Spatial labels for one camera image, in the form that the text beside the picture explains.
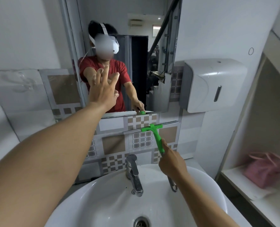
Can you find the person's left thumb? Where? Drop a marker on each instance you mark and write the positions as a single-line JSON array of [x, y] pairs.
[[116, 93]]

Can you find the white paper towel dispenser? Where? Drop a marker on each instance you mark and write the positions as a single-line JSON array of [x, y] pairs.
[[211, 85]]

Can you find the person's left forearm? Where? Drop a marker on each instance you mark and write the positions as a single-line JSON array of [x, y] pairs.
[[47, 158]]

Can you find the metal sink drain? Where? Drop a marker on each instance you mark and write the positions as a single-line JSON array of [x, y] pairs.
[[142, 222]]

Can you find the person's left hand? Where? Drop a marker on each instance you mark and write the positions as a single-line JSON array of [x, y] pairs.
[[101, 94]]

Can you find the chrome sink faucet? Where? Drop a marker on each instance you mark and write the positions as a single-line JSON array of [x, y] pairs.
[[134, 172]]

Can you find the green window squeegee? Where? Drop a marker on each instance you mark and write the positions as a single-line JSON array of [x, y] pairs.
[[157, 138]]

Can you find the white wooden shelf unit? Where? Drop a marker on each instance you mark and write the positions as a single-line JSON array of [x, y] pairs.
[[260, 130]]

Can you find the person's right hand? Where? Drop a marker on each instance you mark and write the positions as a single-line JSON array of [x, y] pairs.
[[172, 164]]

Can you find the wall mirror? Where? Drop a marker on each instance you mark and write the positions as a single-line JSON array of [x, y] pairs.
[[140, 68]]

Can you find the white ceramic sink basin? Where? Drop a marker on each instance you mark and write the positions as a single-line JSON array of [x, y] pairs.
[[107, 203]]

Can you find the person's right forearm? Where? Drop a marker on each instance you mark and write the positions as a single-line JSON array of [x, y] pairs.
[[201, 200]]

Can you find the pink bag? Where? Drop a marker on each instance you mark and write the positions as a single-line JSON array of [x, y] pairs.
[[264, 170]]

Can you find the person's right fingers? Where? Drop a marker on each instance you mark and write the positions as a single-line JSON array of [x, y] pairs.
[[165, 146]]

